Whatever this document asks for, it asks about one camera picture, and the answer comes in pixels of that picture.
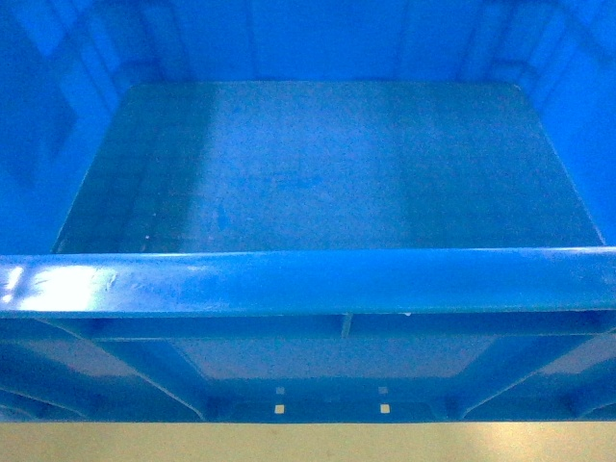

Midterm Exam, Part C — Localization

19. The large blue plastic crate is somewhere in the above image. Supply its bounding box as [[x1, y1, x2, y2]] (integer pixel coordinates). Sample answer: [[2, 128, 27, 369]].
[[1, 1, 615, 424]]

